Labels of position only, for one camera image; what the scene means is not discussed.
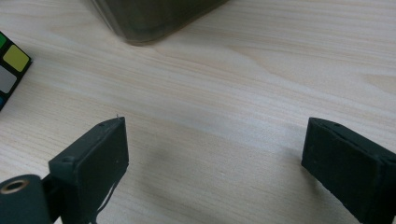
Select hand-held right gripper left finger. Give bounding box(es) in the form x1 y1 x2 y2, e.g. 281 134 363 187
42 116 130 224

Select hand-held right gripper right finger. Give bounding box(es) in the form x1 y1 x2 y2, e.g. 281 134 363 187
301 117 396 224

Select multicoloured puzzle cube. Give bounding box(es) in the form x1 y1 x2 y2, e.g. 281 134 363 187
0 31 33 112

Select dark translucent plastic container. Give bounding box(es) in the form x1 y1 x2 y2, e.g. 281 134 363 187
90 0 230 47

